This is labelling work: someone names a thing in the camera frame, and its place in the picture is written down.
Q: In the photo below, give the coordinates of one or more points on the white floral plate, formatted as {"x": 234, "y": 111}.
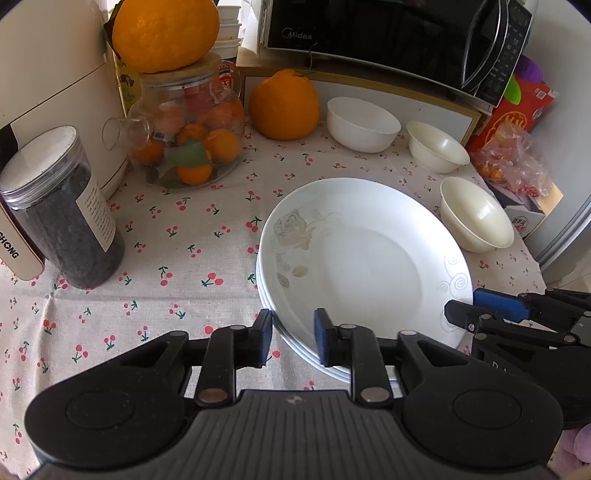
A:
{"x": 369, "y": 258}

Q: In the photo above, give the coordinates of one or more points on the white kitchen appliance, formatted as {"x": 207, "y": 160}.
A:
{"x": 55, "y": 69}

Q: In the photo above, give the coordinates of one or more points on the black microwave oven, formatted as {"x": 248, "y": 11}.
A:
{"x": 392, "y": 32}

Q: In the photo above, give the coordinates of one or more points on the stack of paper cups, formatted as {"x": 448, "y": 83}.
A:
{"x": 229, "y": 32}

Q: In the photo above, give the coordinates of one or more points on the red label cup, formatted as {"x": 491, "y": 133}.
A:
{"x": 226, "y": 74}

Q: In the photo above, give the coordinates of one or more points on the cherry print tablecloth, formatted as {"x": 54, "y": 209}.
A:
{"x": 184, "y": 277}

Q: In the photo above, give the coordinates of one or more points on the white bowl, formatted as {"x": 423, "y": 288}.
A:
{"x": 362, "y": 124}

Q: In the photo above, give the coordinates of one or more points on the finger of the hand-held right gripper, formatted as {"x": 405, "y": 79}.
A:
{"x": 501, "y": 302}
{"x": 461, "y": 316}

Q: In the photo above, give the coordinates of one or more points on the plastic bag of oranges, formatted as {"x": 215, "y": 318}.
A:
{"x": 517, "y": 166}

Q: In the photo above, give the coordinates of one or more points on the dark and white cardboard box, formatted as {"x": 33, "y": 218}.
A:
{"x": 521, "y": 221}

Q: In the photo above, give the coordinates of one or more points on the large orange with leaves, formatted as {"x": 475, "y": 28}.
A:
{"x": 166, "y": 32}

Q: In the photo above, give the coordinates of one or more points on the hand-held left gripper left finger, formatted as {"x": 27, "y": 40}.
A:
{"x": 264, "y": 334}

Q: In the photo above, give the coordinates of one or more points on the glass jar of small oranges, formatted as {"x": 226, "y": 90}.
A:
{"x": 194, "y": 138}

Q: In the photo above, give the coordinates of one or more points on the red carton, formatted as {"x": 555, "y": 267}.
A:
{"x": 531, "y": 106}

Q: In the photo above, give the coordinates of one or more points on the cream bowl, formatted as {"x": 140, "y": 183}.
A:
{"x": 480, "y": 217}
{"x": 438, "y": 147}

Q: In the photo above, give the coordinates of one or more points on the yellow printed carton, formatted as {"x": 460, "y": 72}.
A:
{"x": 125, "y": 87}

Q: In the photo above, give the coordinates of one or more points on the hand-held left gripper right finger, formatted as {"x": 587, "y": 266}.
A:
{"x": 323, "y": 337}

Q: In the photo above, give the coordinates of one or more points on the grey refrigerator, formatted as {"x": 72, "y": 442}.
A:
{"x": 568, "y": 161}

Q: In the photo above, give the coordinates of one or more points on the person's right forearm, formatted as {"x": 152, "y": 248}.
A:
{"x": 577, "y": 452}

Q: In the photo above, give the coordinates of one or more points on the clear jar with dark contents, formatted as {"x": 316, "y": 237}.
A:
{"x": 69, "y": 217}

